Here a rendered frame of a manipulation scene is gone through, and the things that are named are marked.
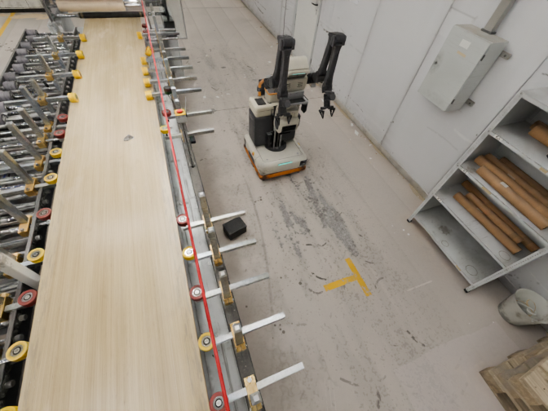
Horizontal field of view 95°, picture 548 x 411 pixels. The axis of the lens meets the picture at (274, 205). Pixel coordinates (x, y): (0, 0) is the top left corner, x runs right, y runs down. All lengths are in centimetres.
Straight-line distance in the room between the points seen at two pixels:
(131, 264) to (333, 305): 168
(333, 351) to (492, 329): 149
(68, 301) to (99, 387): 46
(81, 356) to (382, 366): 202
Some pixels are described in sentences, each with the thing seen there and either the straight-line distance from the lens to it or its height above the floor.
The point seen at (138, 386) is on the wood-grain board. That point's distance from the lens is 146.
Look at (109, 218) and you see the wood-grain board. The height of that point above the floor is 90.
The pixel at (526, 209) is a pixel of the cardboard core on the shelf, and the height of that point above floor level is 95.
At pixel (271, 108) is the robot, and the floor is 79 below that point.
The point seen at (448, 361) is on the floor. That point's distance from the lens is 281.
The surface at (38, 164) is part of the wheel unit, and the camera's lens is 261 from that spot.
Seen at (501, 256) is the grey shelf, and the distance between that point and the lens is 288.
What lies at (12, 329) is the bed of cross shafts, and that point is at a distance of 188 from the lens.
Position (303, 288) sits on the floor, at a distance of 247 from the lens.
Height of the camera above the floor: 228
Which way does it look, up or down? 52 degrees down
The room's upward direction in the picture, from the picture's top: 8 degrees clockwise
